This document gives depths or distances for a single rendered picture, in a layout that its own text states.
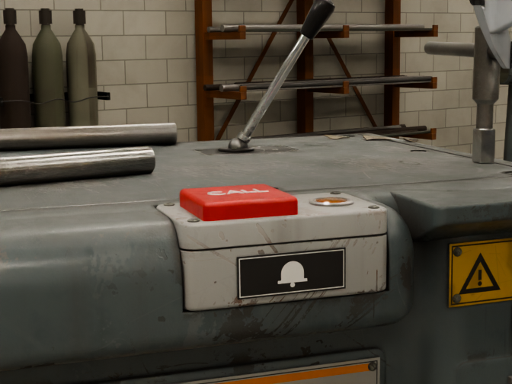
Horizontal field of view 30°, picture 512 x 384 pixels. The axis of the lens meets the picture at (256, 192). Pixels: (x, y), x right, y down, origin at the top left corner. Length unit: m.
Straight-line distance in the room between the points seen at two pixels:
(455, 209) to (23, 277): 0.27
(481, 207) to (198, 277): 0.19
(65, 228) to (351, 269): 0.18
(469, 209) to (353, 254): 0.08
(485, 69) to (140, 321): 0.39
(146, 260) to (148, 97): 7.56
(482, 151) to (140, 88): 7.30
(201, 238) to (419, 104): 9.54
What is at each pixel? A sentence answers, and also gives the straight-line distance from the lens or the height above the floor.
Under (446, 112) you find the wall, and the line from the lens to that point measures 10.38.
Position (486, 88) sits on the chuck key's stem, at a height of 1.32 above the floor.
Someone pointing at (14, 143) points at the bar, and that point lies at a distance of 0.97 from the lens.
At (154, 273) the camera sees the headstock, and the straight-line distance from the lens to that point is 0.56.
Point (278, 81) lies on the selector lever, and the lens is 0.91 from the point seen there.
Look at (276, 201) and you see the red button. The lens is 0.57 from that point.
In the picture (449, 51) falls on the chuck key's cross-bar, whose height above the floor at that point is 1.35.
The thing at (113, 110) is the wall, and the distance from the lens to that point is 7.96.
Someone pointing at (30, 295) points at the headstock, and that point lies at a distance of 0.55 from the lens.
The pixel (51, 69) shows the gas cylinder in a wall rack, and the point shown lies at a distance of 7.41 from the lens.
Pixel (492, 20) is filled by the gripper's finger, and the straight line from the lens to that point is 0.78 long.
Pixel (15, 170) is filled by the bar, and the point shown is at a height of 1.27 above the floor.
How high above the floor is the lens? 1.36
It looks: 9 degrees down
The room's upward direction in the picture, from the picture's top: 1 degrees counter-clockwise
